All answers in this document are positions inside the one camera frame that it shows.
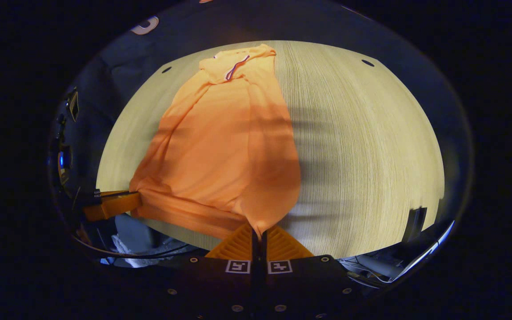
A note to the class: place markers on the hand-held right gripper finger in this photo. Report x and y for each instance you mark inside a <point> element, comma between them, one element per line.
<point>264,253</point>
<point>255,253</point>

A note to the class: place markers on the orange T-shirt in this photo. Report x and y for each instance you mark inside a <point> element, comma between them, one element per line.
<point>229,146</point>

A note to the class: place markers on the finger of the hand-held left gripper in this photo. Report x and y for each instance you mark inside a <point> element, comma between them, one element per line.
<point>114,206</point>

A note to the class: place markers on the grey box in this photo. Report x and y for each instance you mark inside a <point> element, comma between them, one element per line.
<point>134,229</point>

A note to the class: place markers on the black rectangular object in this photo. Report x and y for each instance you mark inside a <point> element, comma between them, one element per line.
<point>416,222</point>

